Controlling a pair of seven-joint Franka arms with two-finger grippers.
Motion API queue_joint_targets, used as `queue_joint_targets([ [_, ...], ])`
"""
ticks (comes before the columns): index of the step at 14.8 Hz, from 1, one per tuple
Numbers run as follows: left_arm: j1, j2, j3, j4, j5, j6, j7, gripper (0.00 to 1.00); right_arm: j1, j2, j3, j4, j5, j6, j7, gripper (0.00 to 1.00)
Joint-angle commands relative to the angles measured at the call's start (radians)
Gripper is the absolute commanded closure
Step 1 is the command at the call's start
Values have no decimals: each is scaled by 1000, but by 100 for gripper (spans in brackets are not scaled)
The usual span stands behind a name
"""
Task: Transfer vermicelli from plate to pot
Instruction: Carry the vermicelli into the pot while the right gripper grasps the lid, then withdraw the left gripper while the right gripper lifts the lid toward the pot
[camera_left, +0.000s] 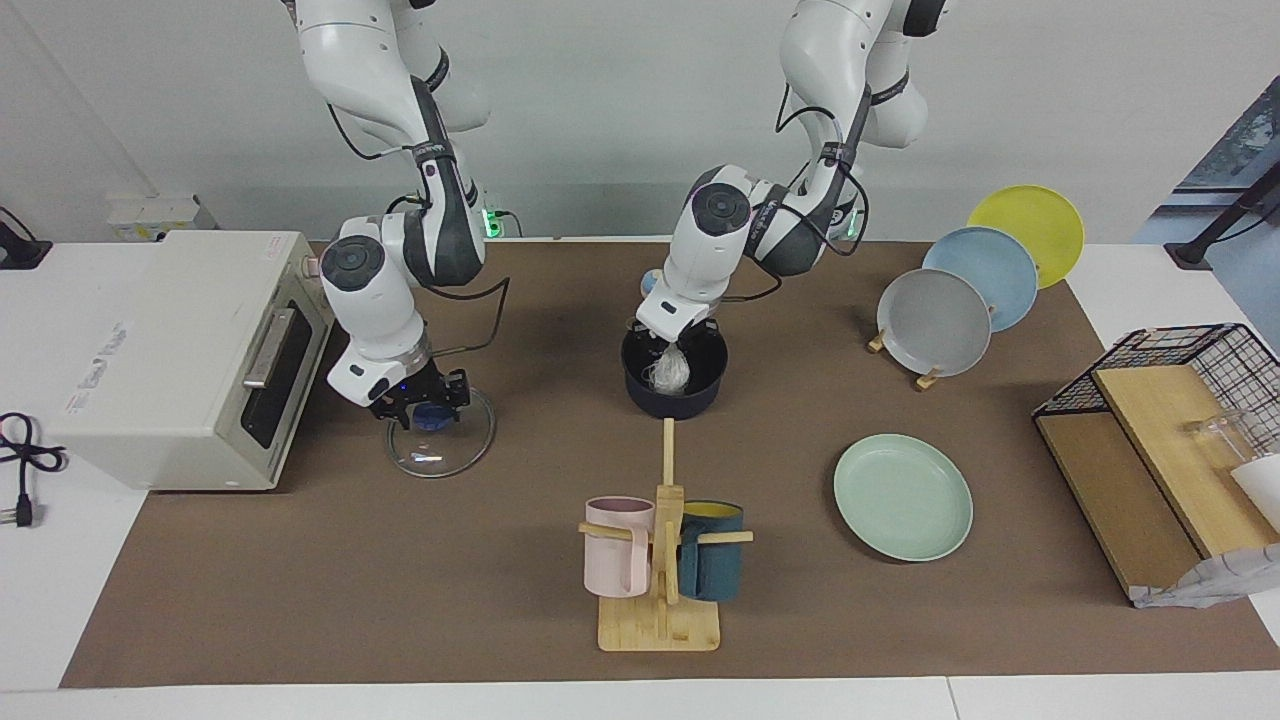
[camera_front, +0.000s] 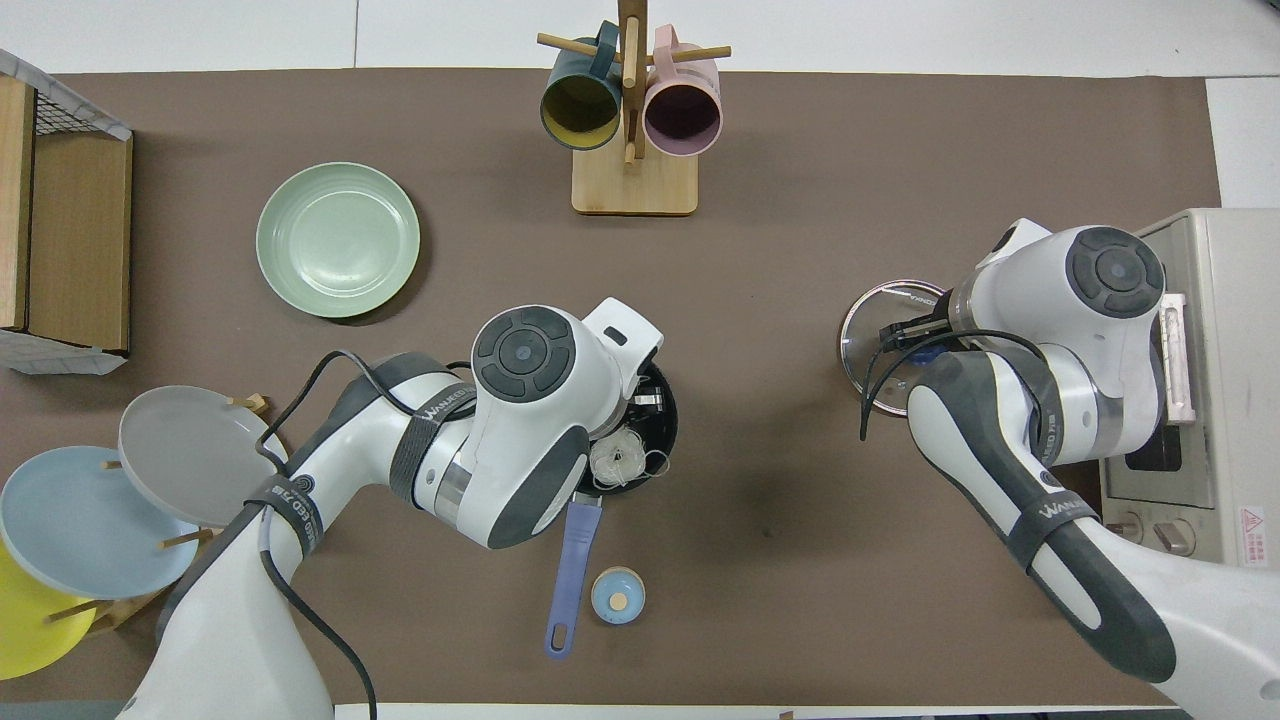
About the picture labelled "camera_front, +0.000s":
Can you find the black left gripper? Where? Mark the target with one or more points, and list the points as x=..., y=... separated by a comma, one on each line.
x=645, y=400

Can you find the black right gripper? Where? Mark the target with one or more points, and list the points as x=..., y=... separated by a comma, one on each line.
x=932, y=332

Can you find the glass lid blue knob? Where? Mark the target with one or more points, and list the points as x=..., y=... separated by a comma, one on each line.
x=868, y=300

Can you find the translucent vermicelli bundle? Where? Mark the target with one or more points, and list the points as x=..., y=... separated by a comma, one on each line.
x=615, y=460

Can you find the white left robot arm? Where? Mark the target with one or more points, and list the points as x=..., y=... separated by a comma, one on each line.
x=530, y=400

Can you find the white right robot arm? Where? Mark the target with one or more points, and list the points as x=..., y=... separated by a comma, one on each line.
x=1100, y=330

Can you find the pale green plate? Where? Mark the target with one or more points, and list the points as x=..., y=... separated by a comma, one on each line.
x=338, y=240

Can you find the wooden plate rack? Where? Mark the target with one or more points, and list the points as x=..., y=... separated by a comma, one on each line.
x=255, y=403

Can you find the grey plate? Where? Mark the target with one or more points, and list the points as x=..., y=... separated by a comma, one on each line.
x=180, y=450

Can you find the light blue plate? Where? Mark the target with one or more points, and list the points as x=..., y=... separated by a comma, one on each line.
x=80, y=530

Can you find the yellow plate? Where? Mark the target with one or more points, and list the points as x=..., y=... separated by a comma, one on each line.
x=30, y=630

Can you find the brown table mat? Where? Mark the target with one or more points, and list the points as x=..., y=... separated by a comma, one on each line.
x=800, y=150

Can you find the wooden mug rack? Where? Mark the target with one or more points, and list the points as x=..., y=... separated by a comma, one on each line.
x=635, y=190

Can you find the pink mug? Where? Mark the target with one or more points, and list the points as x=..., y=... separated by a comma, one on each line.
x=682, y=115

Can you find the teal mug yellow inside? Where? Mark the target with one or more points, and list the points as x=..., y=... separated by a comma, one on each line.
x=580, y=105

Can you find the white toaster oven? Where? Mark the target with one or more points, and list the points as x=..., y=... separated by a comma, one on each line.
x=1240, y=350

